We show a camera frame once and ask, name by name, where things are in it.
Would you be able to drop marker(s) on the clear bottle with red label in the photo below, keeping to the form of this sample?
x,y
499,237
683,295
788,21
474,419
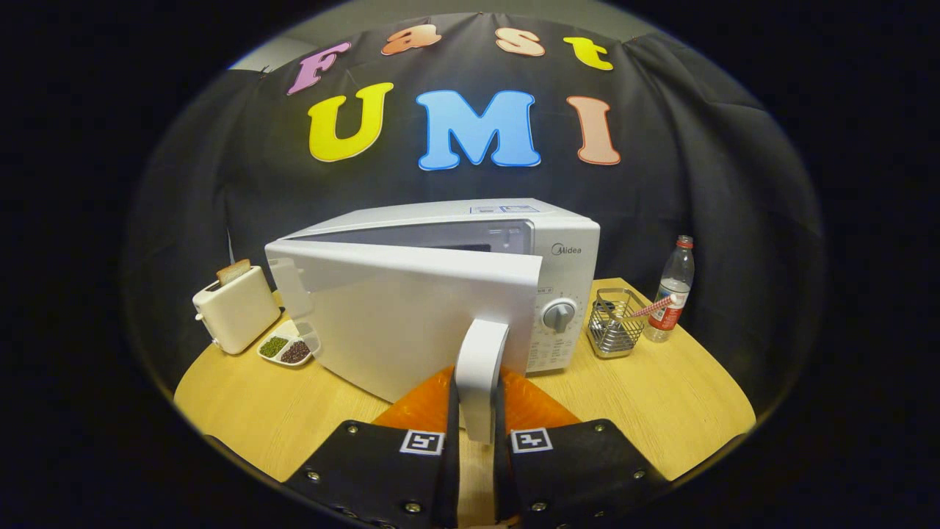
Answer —
x,y
672,294

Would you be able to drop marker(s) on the white toaster oven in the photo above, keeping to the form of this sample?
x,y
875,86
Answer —
x,y
411,316

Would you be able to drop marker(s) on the toast slice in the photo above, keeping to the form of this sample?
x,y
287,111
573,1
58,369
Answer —
x,y
233,271

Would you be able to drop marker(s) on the red checkered straw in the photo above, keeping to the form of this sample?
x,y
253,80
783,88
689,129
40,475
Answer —
x,y
653,306

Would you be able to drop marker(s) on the cream bread toaster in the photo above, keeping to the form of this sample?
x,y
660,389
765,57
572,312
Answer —
x,y
239,312

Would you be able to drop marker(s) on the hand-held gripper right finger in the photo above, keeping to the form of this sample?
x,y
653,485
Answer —
x,y
501,470

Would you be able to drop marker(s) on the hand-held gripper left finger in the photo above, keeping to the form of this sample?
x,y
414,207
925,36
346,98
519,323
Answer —
x,y
452,470

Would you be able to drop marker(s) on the white divided dish with beans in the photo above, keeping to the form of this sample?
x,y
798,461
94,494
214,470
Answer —
x,y
286,350

